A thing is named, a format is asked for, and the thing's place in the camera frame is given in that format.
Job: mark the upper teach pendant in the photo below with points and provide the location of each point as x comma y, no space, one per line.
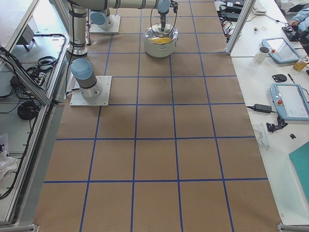
284,52

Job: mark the teal board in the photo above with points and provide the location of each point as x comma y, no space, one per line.
300,161

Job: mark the aluminium frame post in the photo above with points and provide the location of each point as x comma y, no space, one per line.
248,5

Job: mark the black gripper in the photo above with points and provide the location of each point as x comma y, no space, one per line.
162,19

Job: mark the yellow corn cob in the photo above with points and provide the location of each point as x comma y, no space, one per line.
160,40

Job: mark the teach pendant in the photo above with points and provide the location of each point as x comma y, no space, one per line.
284,52
290,101

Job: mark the pale green electric pot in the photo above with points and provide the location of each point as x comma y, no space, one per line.
160,50

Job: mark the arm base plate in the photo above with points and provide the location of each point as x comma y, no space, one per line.
98,95
114,29

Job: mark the black power brick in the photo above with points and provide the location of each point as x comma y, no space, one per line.
261,108

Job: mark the lower teach pendant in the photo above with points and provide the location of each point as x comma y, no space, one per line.
290,101

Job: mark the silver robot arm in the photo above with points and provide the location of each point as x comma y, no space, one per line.
78,13
101,18

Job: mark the white mug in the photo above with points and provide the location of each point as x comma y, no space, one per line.
261,54

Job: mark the yellow drink can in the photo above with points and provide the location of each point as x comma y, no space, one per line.
301,64

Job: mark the clear plastic box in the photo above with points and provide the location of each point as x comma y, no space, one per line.
261,136

